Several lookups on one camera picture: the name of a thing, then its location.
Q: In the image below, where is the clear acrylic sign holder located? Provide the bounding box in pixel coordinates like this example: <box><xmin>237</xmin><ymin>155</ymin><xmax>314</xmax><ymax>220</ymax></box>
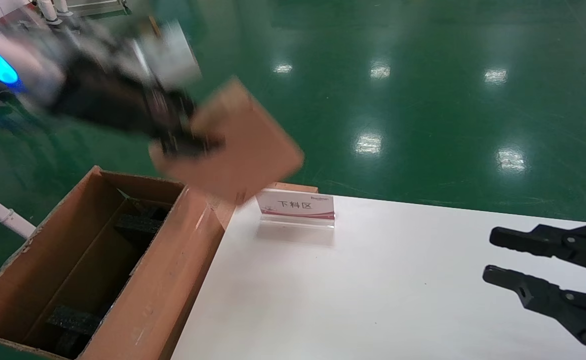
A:
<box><xmin>255</xmin><ymin>188</ymin><xmax>336</xmax><ymax>231</ymax></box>

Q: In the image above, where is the small brown cardboard box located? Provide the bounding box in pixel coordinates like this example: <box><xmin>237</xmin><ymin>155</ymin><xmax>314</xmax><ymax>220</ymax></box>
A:
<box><xmin>149</xmin><ymin>76</ymin><xmax>305</xmax><ymax>206</ymax></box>

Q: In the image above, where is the large open cardboard box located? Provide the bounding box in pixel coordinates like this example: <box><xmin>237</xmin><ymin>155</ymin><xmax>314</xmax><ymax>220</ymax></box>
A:
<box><xmin>0</xmin><ymin>166</ymin><xmax>237</xmax><ymax>360</ymax></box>

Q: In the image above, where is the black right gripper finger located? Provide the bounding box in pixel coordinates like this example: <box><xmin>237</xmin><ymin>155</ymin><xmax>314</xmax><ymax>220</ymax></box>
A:
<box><xmin>482</xmin><ymin>265</ymin><xmax>586</xmax><ymax>359</ymax></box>
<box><xmin>489</xmin><ymin>223</ymin><xmax>586</xmax><ymax>277</ymax></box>

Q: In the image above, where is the white floor stand frame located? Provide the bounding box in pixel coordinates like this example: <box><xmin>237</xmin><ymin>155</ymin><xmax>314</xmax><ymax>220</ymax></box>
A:
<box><xmin>68</xmin><ymin>0</ymin><xmax>130</xmax><ymax>17</ymax></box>

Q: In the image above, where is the black foam block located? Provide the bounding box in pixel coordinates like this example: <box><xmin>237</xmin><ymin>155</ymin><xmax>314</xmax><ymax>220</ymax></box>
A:
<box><xmin>47</xmin><ymin>305</ymin><xmax>102</xmax><ymax>359</ymax></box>
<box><xmin>114</xmin><ymin>201</ymin><xmax>172</xmax><ymax>237</ymax></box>

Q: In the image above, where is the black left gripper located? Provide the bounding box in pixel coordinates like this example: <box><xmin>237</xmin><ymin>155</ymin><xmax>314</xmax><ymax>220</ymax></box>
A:
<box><xmin>48</xmin><ymin>50</ymin><xmax>225</xmax><ymax>158</ymax></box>

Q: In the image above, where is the white tube frame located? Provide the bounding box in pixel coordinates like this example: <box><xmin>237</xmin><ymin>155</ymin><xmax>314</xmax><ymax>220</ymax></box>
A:
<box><xmin>0</xmin><ymin>184</ymin><xmax>37</xmax><ymax>239</ymax></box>

